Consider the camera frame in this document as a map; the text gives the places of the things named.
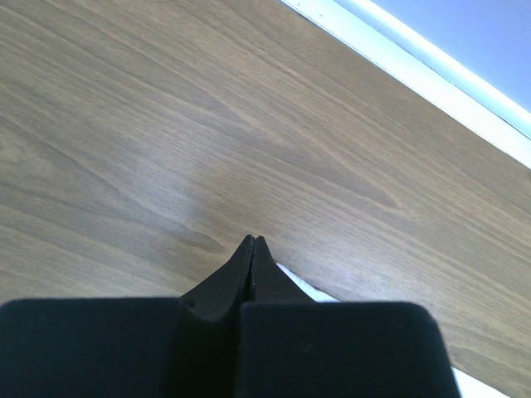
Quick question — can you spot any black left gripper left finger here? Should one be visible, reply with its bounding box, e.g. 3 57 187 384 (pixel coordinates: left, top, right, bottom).
1 236 253 397

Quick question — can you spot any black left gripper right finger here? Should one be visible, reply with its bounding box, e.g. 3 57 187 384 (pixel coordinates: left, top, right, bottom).
239 237 459 397

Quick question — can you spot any white t shirt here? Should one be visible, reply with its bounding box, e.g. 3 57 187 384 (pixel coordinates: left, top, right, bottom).
276 263 508 398

